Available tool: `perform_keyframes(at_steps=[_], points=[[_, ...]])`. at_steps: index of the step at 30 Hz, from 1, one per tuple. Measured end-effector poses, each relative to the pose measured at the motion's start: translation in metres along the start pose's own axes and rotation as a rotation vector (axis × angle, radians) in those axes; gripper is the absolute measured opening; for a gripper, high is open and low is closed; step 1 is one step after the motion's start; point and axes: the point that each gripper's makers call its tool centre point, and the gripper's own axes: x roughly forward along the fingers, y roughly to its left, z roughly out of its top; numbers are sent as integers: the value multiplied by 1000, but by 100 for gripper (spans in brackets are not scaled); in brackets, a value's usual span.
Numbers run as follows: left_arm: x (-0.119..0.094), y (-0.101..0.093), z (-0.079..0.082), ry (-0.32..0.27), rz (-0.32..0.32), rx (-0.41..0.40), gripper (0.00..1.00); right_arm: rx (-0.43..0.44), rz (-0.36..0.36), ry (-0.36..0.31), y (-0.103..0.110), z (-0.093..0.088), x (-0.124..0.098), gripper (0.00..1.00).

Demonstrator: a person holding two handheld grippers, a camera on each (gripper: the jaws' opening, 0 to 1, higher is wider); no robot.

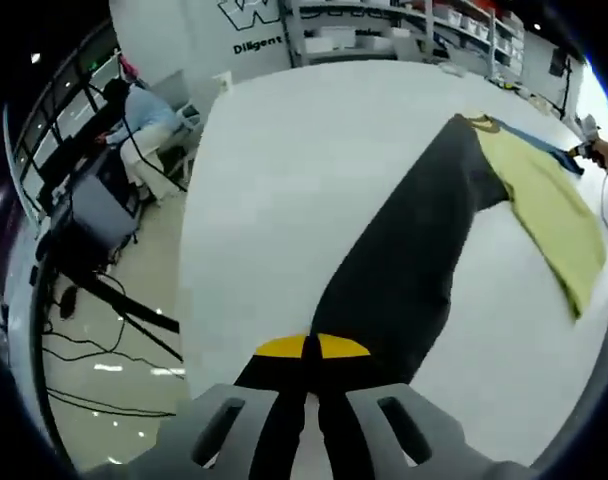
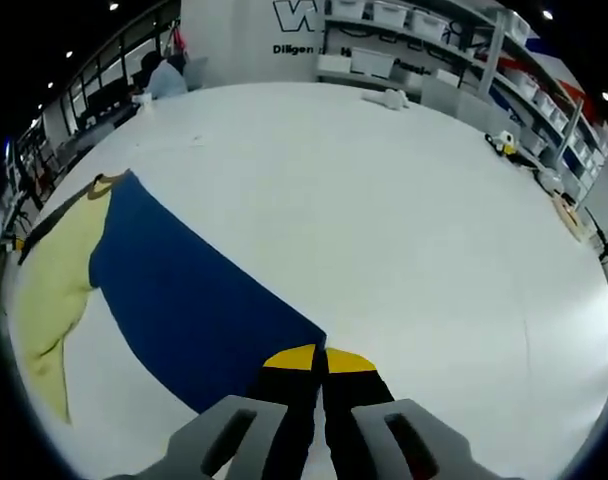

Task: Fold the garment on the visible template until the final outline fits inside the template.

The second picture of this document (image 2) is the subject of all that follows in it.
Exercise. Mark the grey metal shelving unit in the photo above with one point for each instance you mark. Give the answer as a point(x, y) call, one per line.
point(494, 50)

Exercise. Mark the rows of white storage bins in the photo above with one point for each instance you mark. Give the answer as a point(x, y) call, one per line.
point(371, 62)

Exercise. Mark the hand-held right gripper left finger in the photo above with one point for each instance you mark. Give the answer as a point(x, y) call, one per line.
point(219, 440)

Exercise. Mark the black tripod stand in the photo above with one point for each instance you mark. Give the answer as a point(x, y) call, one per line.
point(601, 237)

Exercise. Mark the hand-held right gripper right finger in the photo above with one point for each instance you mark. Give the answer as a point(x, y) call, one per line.
point(434, 445)

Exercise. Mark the yellow blue black garment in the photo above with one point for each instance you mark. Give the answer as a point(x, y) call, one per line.
point(184, 280)

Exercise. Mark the grey laptop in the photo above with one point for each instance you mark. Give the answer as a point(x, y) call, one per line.
point(198, 74)

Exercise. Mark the white crumpled cloth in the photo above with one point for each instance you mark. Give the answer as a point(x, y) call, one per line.
point(389, 99)

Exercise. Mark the yellow and white device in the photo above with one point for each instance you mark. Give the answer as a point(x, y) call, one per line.
point(504, 142)

